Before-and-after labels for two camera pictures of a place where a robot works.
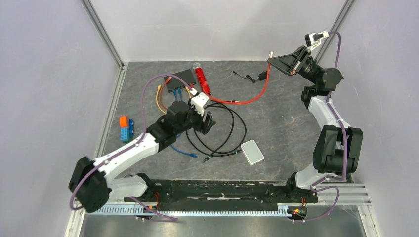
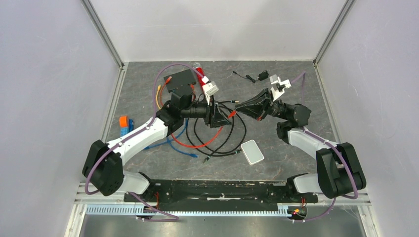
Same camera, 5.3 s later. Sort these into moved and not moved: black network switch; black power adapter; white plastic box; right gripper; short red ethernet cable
Moved: right gripper
Not moved: black network switch; black power adapter; white plastic box; short red ethernet cable
